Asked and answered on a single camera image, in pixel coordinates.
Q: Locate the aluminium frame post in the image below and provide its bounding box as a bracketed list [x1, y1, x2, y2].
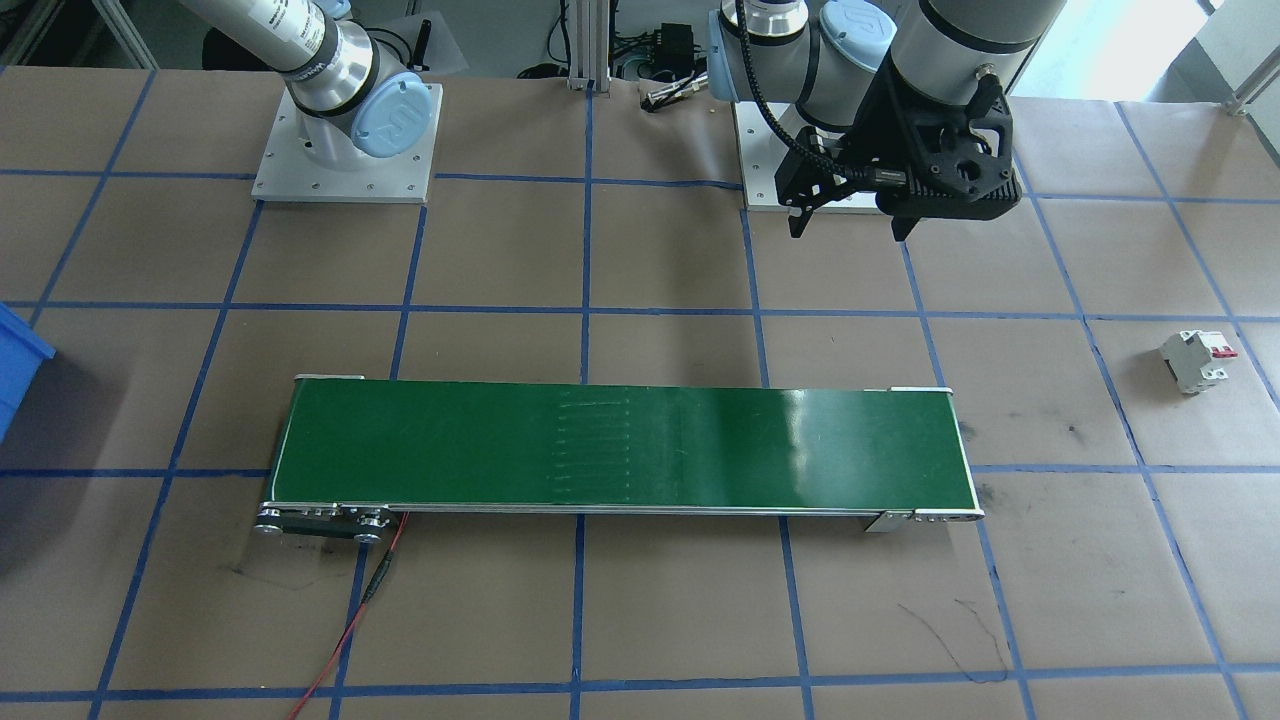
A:
[558, 0, 613, 93]

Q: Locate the silver metal connector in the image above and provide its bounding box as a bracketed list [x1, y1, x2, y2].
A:
[644, 78, 713, 111]

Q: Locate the black power adapter box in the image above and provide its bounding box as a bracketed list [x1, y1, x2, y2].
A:
[654, 24, 703, 73]

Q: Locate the blue plastic bin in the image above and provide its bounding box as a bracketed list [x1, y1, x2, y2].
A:
[0, 302, 57, 443]

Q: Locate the green belt conveyor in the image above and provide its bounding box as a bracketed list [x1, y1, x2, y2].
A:
[252, 374, 986, 547]

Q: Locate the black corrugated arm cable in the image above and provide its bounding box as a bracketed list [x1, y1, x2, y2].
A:
[733, 0, 907, 191]

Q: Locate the white circuit breaker red switch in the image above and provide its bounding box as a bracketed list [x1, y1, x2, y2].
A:
[1159, 329, 1240, 397]

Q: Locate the red cable with black plug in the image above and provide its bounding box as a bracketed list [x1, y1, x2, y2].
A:
[288, 512, 411, 720]

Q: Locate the aluminium frame bar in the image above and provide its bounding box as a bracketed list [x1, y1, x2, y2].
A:
[1192, 0, 1280, 117]

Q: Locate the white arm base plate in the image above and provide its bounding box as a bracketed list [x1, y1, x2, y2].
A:
[734, 100, 903, 214]
[251, 83, 444, 206]

